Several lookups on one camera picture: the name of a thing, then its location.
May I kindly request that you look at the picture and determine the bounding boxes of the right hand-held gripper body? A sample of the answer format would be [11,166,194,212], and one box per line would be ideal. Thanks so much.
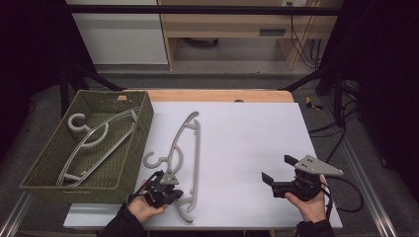
[271,154,345,202]

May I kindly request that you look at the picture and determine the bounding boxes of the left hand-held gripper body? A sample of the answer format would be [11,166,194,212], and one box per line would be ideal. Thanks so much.
[144,169,181,207]

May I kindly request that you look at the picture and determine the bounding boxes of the olive green woven basket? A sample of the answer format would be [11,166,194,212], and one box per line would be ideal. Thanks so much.
[19,89,155,205]

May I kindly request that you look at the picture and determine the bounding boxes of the person's left hand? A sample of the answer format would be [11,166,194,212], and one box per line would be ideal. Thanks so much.
[126,196,170,225]

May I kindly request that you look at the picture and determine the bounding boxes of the person's right hand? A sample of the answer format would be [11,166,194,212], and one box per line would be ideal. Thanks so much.
[285,176,329,223]

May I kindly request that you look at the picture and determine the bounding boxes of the white sheet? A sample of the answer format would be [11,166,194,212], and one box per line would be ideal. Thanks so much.
[62,101,344,231]

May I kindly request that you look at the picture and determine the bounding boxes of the yellow and black tool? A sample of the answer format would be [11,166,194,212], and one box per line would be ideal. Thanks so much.
[304,96,324,112]

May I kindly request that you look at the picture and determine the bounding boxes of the black metal stand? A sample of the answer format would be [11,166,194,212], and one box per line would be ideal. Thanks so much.
[58,62,126,117]
[281,62,349,126]

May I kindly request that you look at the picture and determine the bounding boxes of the black curtain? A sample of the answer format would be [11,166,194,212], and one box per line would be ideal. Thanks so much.
[315,0,419,194]
[0,0,97,161]

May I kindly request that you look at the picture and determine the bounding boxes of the light wooden desk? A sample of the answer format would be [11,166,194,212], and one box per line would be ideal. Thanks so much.
[157,0,342,71]

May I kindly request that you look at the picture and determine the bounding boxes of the white cabinet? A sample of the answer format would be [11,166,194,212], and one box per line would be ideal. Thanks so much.
[64,0,170,65]

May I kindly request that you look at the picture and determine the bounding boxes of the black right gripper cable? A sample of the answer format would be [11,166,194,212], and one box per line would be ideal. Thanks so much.
[319,176,365,222]

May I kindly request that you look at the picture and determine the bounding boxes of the black floor cables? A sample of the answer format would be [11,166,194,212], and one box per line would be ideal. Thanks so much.
[307,97,362,164]

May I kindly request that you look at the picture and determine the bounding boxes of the aluminium rail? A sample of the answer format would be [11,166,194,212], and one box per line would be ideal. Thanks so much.
[0,191,36,237]
[340,137,400,237]

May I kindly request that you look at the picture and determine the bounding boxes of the black hanging cables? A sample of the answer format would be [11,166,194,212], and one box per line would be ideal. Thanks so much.
[286,1,323,70]

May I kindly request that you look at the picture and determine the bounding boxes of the black horizontal frame bar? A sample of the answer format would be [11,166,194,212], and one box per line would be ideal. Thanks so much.
[65,4,345,17]

